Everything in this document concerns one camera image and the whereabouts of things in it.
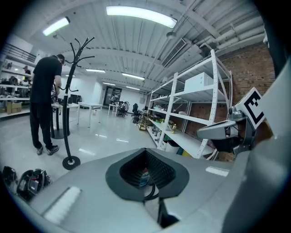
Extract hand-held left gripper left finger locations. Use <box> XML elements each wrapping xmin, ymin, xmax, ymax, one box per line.
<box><xmin>29</xmin><ymin>147</ymin><xmax>160</xmax><ymax>233</ymax></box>

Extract cardboard box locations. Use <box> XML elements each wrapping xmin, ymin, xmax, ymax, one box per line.
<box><xmin>6</xmin><ymin>101</ymin><xmax>23</xmax><ymax>115</ymax></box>

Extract white cabinet box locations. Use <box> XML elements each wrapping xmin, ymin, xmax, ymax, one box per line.
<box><xmin>183</xmin><ymin>72</ymin><xmax>215</xmax><ymax>93</ymax></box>

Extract wooden frame stool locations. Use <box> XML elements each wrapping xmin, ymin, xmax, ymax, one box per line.
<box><xmin>137</xmin><ymin>113</ymin><xmax>150</xmax><ymax>132</ymax></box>

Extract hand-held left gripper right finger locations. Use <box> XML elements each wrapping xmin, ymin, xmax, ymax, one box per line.
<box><xmin>145</xmin><ymin>136</ymin><xmax>287</xmax><ymax>233</ymax></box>

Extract open black hard-shell backpack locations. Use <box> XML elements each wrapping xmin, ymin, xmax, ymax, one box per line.
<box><xmin>16</xmin><ymin>168</ymin><xmax>52</xmax><ymax>203</ymax></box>

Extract black headset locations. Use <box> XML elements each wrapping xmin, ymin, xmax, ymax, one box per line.
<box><xmin>1</xmin><ymin>165</ymin><xmax>18</xmax><ymax>191</ymax></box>

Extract black office chair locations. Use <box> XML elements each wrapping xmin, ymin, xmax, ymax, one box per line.
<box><xmin>131</xmin><ymin>103</ymin><xmax>142</xmax><ymax>125</ymax></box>
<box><xmin>116</xmin><ymin>101</ymin><xmax>130</xmax><ymax>118</ymax></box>

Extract white equipment shelving unit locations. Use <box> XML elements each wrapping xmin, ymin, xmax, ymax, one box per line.
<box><xmin>0</xmin><ymin>56</ymin><xmax>32</xmax><ymax>119</ymax></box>

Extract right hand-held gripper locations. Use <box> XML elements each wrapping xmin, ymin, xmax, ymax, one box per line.
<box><xmin>197</xmin><ymin>87</ymin><xmax>266</xmax><ymax>156</ymax></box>

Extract white metal shelving unit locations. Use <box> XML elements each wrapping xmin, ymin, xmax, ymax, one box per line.
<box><xmin>146</xmin><ymin>49</ymin><xmax>234</xmax><ymax>160</ymax></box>

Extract white ceiling pipes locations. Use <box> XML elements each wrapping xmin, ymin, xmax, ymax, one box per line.
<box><xmin>195</xmin><ymin>15</ymin><xmax>266</xmax><ymax>51</ymax></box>

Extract white rectangular table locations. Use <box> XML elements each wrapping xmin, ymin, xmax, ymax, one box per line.
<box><xmin>108</xmin><ymin>103</ymin><xmax>122</xmax><ymax>117</ymax></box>
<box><xmin>78</xmin><ymin>102</ymin><xmax>103</xmax><ymax>128</ymax></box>

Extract ceiling air vent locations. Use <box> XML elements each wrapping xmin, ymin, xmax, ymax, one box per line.
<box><xmin>161</xmin><ymin>37</ymin><xmax>187</xmax><ymax>68</ymax></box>

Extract black coat stand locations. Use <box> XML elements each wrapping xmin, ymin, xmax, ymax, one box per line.
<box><xmin>56</xmin><ymin>36</ymin><xmax>96</xmax><ymax>171</ymax></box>

